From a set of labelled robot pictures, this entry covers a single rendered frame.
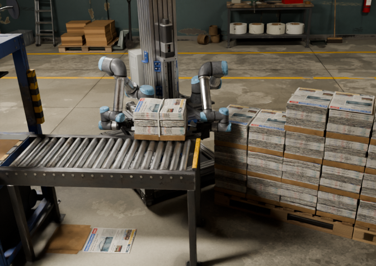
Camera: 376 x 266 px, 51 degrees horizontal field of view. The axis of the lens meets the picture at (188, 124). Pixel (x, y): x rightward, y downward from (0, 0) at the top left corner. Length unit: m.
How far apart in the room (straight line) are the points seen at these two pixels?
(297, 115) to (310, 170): 0.45
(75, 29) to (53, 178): 7.06
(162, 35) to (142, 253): 1.76
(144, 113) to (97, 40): 6.26
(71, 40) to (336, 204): 7.19
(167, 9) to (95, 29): 5.65
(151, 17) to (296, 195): 1.86
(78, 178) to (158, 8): 1.55
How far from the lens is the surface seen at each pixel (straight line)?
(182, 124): 2.89
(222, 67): 3.16
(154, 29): 3.45
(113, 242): 3.33
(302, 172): 3.21
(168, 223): 3.44
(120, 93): 3.08
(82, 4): 10.17
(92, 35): 9.09
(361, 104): 3.07
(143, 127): 2.95
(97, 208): 3.73
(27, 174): 2.87
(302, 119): 3.02
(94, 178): 2.70
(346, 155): 3.09
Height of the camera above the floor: 2.14
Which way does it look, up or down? 25 degrees down
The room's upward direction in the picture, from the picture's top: 2 degrees counter-clockwise
